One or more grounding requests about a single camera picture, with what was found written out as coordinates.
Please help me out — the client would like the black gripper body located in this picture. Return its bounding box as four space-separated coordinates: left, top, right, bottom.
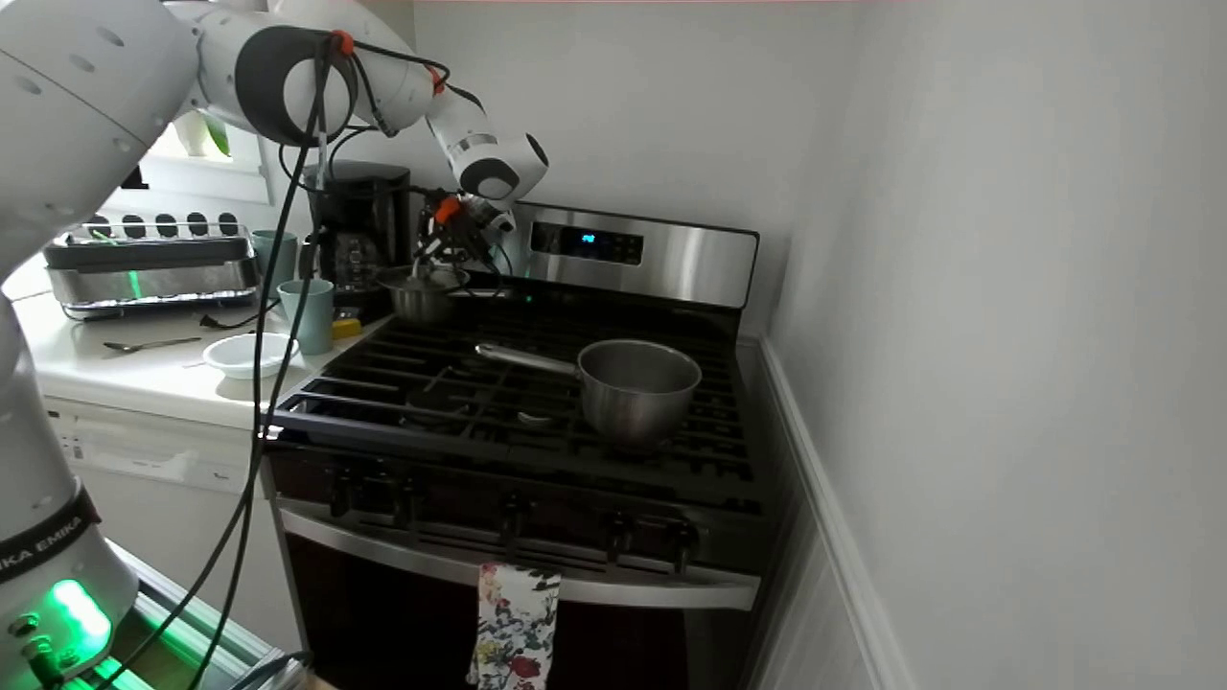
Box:
433 206 518 275

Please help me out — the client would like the stainless gas stove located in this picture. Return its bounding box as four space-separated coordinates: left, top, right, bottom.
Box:
260 203 775 690

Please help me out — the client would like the black coffee maker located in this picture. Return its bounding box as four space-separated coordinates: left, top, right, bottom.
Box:
302 162 420 298

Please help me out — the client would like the teal cup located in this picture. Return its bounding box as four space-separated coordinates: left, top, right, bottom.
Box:
272 275 341 362

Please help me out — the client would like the white bowl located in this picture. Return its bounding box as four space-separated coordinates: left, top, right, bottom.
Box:
198 330 306 392

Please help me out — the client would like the silver toaster oven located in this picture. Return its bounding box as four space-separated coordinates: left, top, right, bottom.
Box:
40 206 260 327

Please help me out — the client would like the metal spoon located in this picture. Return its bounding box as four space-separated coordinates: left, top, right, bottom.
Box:
98 334 207 355

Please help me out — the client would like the white base cabinet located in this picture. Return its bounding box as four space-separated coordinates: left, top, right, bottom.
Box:
35 392 306 656

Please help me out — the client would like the floral dish towel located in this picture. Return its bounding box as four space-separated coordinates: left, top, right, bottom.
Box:
463 560 567 690

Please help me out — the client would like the robot mounting stand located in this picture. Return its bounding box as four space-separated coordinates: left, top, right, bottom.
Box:
88 550 318 690

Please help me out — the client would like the wrist camera with orange mount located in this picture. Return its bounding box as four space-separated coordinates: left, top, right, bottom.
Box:
430 193 475 237

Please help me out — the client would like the steel saucepan with long handle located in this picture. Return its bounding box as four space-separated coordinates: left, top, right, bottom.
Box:
388 288 458 327

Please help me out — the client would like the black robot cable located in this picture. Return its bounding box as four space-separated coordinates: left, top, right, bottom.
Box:
88 31 451 690

